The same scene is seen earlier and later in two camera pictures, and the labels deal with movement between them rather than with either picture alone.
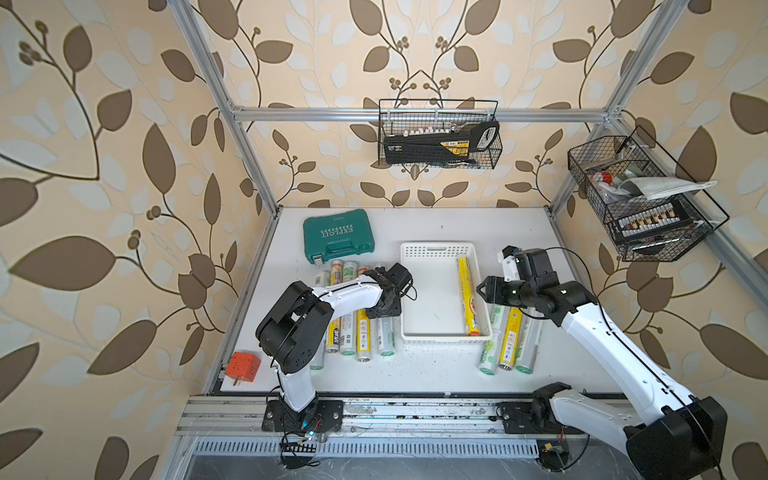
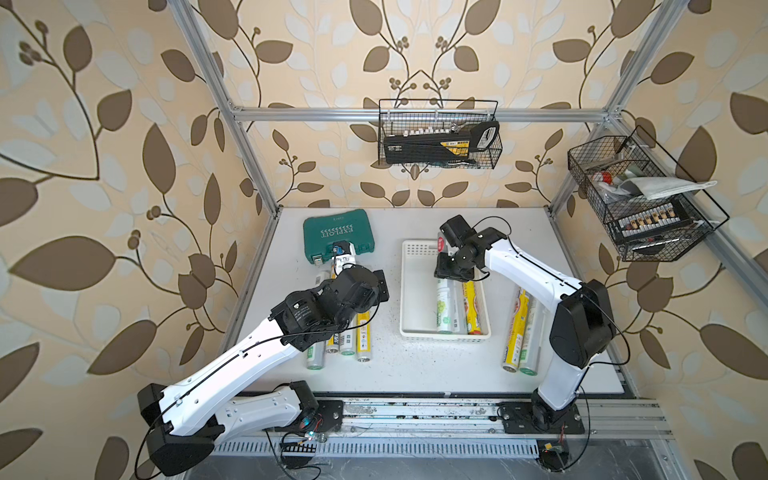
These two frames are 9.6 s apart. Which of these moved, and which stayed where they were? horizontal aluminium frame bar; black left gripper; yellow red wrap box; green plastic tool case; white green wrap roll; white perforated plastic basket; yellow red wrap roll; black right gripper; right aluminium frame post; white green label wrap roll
Moved: black left gripper; black right gripper; white green wrap roll
Stayed: yellow red wrap roll; white perforated plastic basket; white green label wrap roll; right aluminium frame post; horizontal aluminium frame bar; green plastic tool case; yellow red wrap box
